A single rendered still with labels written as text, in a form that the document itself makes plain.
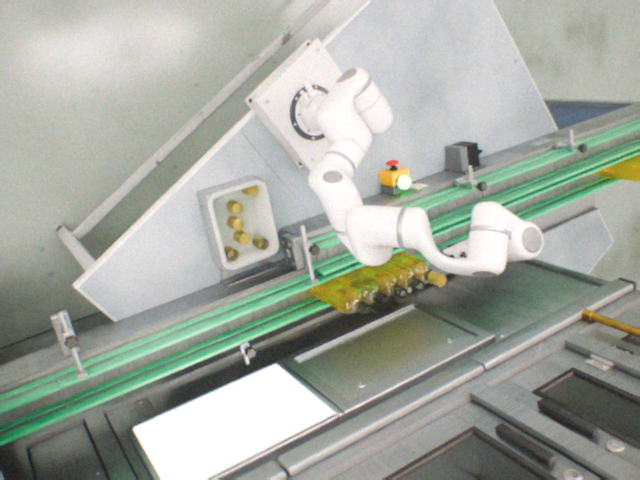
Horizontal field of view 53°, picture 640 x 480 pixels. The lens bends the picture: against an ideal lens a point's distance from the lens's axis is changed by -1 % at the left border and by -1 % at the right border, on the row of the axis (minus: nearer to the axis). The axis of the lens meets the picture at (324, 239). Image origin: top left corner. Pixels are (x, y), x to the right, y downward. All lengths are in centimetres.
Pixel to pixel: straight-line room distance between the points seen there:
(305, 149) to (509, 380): 83
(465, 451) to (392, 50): 123
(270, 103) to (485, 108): 87
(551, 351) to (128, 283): 112
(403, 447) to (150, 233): 87
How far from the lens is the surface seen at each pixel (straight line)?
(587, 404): 159
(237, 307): 177
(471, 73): 232
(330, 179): 140
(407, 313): 192
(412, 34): 216
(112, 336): 177
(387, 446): 150
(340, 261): 186
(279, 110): 182
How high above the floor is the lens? 246
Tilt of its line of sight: 57 degrees down
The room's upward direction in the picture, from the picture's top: 112 degrees clockwise
